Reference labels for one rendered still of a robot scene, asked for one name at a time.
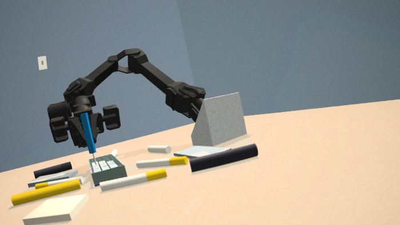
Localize light grey flat bar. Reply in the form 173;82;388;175
27;170;79;187

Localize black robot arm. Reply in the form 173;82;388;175
47;49;206;122

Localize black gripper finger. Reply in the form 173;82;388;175
90;112;104;142
67;117;86;144

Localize blue stylus with white tip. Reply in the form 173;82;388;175
80;113;97;164

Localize letter keyboard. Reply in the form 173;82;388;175
88;154;128;186

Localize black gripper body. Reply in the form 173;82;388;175
49;102;121;143

